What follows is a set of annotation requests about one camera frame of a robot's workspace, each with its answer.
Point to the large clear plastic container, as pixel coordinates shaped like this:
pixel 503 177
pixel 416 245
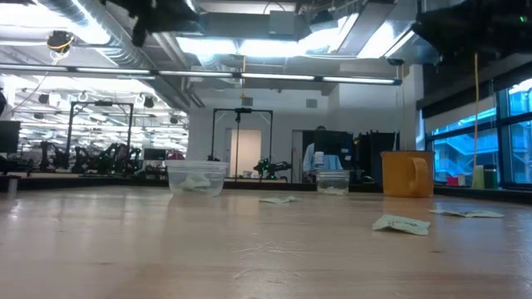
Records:
pixel 195 170

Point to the red object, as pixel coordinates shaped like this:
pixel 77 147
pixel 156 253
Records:
pixel 176 156

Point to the white sweetener packet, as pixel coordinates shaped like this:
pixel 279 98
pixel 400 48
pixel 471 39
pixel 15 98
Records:
pixel 333 191

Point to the silver ventilation duct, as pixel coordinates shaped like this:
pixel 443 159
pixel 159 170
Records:
pixel 374 29

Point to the small red box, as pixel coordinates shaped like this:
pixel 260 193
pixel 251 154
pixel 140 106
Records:
pixel 452 181

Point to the black background robot arm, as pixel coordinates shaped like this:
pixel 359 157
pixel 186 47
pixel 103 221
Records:
pixel 83 160
pixel 52 155
pixel 272 167
pixel 213 158
pixel 118 158

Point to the light green cup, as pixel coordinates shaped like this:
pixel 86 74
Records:
pixel 478 177

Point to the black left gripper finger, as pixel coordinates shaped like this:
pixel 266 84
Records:
pixel 139 33

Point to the black dome camera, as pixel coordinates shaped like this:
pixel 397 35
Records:
pixel 395 62

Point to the grey electrical box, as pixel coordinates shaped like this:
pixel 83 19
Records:
pixel 282 23

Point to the black equipment rack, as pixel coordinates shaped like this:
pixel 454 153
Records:
pixel 374 153

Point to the small black object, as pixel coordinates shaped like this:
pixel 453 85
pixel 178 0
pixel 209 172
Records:
pixel 368 179

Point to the black monitor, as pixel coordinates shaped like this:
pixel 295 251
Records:
pixel 9 137

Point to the yellow mug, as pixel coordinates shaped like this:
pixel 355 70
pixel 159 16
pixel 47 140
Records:
pixel 399 174

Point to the small clear plastic container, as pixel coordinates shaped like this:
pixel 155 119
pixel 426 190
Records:
pixel 332 180

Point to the white bottle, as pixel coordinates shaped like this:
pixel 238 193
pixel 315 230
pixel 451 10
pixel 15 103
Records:
pixel 319 160

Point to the dark green cup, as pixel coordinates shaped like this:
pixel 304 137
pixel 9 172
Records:
pixel 491 177

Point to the person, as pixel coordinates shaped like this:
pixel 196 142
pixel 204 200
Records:
pixel 308 158

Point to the small white box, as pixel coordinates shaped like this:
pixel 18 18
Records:
pixel 461 180

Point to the black gantry frame stand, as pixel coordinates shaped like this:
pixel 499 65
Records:
pixel 243 110
pixel 101 103

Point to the long ceiling light strip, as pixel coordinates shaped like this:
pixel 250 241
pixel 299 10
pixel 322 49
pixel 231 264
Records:
pixel 291 76

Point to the black cabinet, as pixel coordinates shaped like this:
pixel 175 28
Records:
pixel 336 141

